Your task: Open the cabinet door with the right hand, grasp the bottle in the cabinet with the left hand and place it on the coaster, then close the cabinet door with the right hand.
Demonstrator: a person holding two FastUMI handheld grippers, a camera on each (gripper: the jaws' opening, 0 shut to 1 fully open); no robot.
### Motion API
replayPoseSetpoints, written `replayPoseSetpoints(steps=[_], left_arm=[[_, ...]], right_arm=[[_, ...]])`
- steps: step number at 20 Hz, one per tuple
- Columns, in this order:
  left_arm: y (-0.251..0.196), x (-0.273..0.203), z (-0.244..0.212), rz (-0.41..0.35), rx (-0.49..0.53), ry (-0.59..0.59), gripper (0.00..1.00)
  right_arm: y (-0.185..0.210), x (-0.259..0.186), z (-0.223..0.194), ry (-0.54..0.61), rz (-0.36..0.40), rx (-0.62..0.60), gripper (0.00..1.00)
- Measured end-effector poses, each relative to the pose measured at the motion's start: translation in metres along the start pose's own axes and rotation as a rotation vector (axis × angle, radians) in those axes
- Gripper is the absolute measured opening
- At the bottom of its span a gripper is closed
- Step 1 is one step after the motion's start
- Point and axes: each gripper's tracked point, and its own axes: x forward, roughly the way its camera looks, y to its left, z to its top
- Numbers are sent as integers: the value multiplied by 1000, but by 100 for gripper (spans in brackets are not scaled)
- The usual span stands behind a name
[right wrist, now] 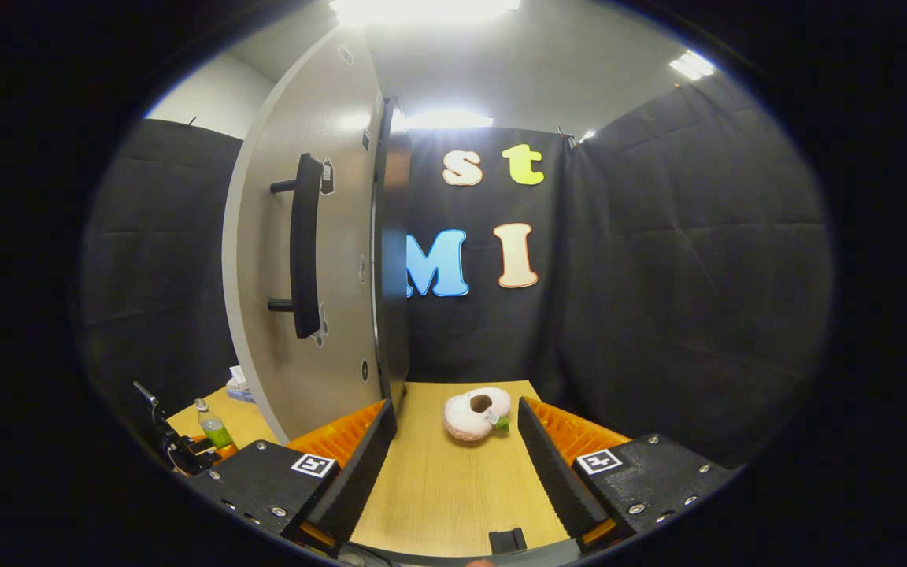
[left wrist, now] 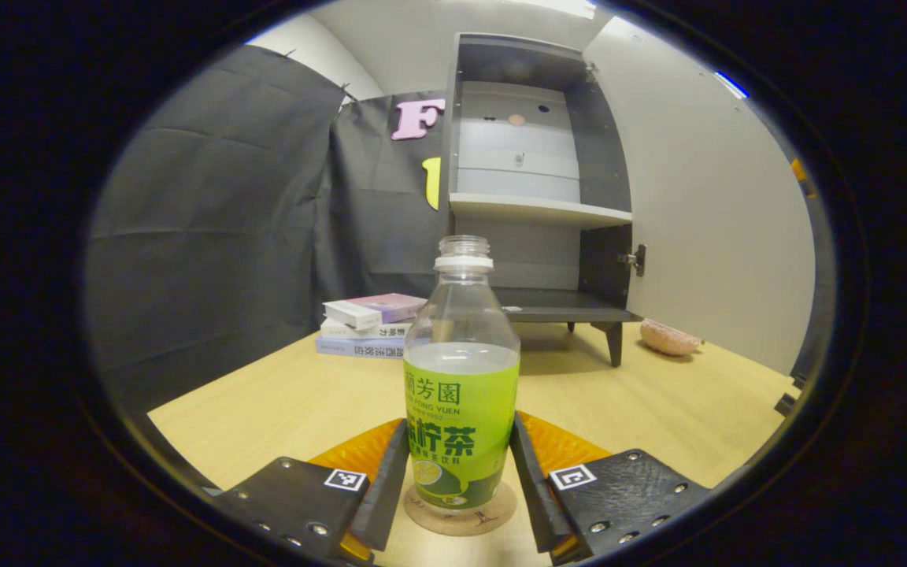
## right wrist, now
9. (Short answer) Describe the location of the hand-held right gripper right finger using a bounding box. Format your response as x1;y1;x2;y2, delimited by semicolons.
516;396;738;556

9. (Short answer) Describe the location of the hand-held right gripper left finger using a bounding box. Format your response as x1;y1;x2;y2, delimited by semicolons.
178;398;398;556

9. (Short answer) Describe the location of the green label bottle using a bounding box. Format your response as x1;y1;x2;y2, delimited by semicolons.
194;398;235;451

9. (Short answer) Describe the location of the beige cabinet door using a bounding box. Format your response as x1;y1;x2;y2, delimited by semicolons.
221;24;391;443

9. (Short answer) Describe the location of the black door handle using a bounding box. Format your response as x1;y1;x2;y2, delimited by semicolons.
268;152;325;339

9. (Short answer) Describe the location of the grey cabinet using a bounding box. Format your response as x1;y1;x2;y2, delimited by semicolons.
371;96;413;414

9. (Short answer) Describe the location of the pink plush toy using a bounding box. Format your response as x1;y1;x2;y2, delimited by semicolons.
443;386;513;442

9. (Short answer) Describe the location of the black backdrop cloth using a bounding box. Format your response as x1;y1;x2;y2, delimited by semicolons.
80;75;832;465

